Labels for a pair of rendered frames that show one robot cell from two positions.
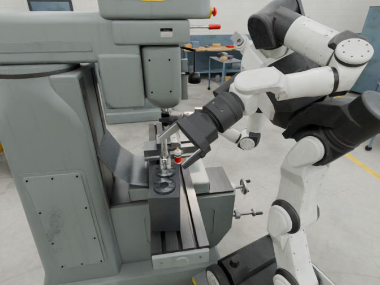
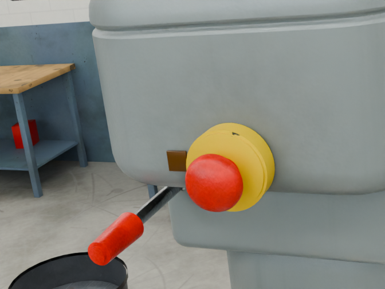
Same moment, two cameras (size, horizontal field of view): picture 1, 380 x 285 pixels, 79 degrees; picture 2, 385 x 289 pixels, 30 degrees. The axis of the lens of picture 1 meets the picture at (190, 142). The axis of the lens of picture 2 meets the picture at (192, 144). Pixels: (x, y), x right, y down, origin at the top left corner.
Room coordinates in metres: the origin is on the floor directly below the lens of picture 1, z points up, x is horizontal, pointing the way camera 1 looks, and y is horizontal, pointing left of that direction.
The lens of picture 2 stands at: (1.51, -0.48, 1.93)
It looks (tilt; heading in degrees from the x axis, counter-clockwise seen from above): 18 degrees down; 126
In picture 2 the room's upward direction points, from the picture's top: 8 degrees counter-clockwise
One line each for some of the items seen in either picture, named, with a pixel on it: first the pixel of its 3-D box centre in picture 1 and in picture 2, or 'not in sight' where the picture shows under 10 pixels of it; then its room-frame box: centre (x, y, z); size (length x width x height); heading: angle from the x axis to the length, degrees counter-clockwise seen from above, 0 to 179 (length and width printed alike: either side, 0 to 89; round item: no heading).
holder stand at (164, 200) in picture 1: (166, 195); not in sight; (0.76, 0.10, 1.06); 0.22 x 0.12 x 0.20; 2
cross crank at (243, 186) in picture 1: (238, 186); not in sight; (1.29, -0.35, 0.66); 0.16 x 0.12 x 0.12; 99
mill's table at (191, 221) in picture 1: (168, 168); not in sight; (1.16, 0.13, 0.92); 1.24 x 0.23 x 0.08; 9
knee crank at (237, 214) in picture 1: (247, 212); not in sight; (1.16, -0.40, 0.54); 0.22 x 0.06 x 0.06; 99
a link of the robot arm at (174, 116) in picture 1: (181, 119); not in sight; (1.20, 0.05, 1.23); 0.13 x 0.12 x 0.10; 174
